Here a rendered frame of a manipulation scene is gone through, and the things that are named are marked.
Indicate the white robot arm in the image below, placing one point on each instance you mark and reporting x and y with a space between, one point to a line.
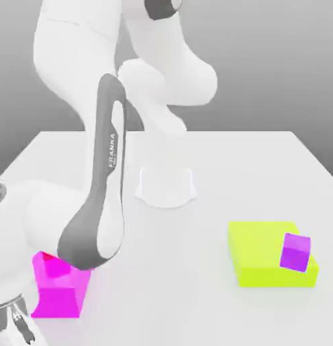
74 81

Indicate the small red cube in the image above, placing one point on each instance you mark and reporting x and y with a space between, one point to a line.
56 267

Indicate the small purple cube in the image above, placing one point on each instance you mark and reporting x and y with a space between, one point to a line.
294 256

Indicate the large yellow-green box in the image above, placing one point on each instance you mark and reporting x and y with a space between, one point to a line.
252 248

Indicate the large magenta box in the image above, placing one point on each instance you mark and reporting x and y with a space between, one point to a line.
58 300

